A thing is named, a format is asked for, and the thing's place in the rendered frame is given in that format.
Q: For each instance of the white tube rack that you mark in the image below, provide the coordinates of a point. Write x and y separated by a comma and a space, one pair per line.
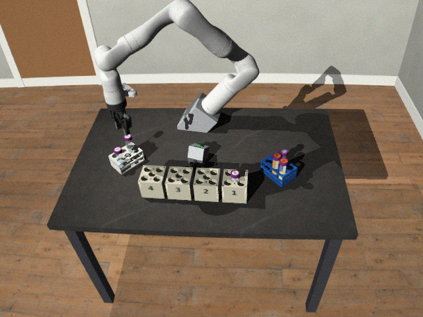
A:
131, 159

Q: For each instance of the beige block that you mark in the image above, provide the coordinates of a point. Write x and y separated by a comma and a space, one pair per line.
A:
207, 184
179, 183
234, 191
152, 181

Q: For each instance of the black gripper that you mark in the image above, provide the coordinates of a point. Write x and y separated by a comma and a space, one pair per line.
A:
119, 110

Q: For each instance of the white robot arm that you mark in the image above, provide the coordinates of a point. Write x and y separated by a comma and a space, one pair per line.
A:
187, 17

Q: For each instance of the blue tube rack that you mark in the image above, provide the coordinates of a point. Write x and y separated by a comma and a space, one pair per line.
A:
266, 168

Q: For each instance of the purple-capped test tube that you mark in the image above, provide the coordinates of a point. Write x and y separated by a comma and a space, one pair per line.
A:
284, 153

